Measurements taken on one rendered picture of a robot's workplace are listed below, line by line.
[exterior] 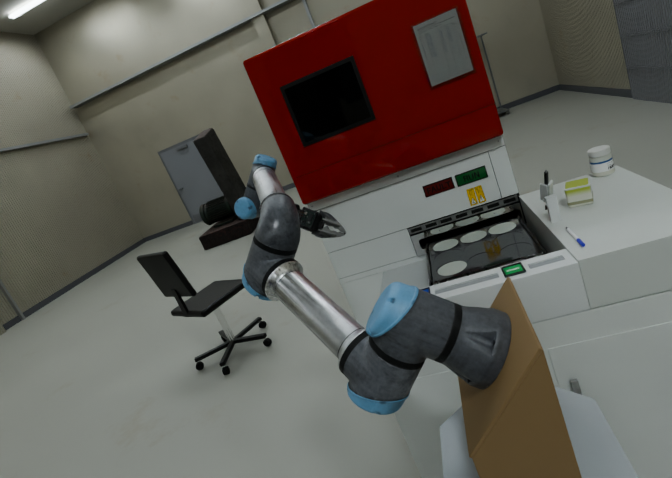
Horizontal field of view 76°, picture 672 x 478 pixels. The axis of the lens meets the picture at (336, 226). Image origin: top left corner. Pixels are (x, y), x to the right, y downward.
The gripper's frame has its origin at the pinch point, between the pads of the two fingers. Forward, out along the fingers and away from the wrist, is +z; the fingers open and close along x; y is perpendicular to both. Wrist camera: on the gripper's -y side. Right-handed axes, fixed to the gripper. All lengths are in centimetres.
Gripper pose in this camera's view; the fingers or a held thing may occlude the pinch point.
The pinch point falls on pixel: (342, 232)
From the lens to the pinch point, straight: 145.8
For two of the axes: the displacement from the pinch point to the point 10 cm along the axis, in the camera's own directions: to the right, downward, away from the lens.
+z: 8.6, 3.3, -3.9
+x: 3.5, -9.4, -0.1
